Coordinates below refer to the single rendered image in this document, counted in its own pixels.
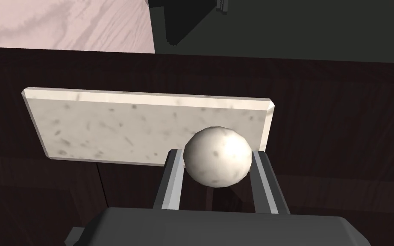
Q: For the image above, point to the white marble drawer front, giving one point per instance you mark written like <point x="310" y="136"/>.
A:
<point x="115" y="130"/>

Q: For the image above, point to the dark wooden cabinet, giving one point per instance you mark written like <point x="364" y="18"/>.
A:
<point x="337" y="136"/>

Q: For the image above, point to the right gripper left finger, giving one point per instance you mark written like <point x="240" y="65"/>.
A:
<point x="172" y="181"/>

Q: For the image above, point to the white marble ball knob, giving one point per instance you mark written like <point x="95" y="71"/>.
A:
<point x="217" y="157"/>

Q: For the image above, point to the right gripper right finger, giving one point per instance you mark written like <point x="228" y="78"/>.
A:
<point x="266" y="184"/>

